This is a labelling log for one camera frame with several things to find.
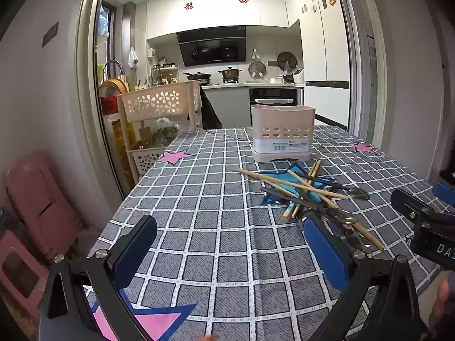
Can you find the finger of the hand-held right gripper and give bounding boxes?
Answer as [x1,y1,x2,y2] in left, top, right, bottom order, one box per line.
[391,188,436,221]
[433,182,455,205]

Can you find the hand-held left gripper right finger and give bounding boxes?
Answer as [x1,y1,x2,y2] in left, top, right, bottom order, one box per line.
[298,210,429,341]

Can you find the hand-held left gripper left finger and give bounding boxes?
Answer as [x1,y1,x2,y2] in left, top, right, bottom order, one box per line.
[38,215,158,341]

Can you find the black utensil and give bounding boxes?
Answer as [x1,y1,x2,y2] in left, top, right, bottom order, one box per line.
[260,186,320,208]
[341,225,374,256]

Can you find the dark grey spoon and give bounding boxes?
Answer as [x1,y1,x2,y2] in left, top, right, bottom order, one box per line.
[302,208,359,226]

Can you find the black spoon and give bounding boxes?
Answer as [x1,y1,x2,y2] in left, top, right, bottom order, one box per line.
[307,175,371,201]

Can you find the beige plastic utensil holder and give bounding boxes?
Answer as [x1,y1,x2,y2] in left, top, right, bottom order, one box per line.
[251,104,313,162]

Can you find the person's right hand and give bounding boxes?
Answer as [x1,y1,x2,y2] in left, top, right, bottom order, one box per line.
[428,273,455,341]

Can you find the blue star sticker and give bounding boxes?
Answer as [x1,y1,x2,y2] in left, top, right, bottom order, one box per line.
[259,162,336,207]

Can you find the large pink star sticker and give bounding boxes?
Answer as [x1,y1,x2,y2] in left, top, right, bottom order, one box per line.
[83,288,198,341]

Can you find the small pink star sticker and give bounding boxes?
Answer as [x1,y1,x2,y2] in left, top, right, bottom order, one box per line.
[348,141,377,155]
[154,149,194,166]

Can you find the grey chequered tablecloth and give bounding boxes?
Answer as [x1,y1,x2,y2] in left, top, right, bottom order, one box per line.
[76,125,455,341]

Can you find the green vegetables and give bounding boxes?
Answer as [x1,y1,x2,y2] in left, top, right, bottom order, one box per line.
[151,117,180,146]

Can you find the red dish basket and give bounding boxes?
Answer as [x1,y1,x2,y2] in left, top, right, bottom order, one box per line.
[100,96,119,116]

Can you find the beige flower-pattern storage cart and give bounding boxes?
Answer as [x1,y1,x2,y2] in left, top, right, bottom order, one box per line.
[117,81,203,185]

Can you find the dark hanging cloth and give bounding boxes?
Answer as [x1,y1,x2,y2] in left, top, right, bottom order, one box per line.
[200,85,223,129]

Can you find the round wooden lid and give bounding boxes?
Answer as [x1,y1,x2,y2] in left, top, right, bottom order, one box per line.
[100,77,129,96]

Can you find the black built-in oven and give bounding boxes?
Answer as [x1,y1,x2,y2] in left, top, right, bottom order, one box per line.
[249,87,297,128]

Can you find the grey kitchen counter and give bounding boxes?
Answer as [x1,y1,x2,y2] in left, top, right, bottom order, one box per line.
[201,82,304,128]

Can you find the counter spice rack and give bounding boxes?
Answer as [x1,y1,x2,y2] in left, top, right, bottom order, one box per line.
[149,62,180,88]

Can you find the white refrigerator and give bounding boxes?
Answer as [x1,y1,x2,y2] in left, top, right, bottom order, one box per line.
[295,0,351,130]

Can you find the black wok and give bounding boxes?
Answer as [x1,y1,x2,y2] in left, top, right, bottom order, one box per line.
[183,72,213,83]

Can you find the round dark hanging pan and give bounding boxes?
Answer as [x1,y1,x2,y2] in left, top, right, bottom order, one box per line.
[276,51,297,72]

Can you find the chrome kitchen faucet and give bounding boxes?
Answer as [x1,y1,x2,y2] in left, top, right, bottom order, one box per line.
[104,60,125,79]

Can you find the copper cooking pot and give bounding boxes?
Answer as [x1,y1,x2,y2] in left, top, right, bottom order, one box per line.
[218,67,243,80]

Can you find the black range hood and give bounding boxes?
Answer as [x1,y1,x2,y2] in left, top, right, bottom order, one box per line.
[176,26,247,67]

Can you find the white upper cabinets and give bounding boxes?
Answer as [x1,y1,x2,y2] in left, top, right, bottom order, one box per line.
[146,0,301,40]

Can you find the dark wall switch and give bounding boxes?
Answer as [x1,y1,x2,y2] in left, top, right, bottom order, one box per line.
[42,22,59,48]

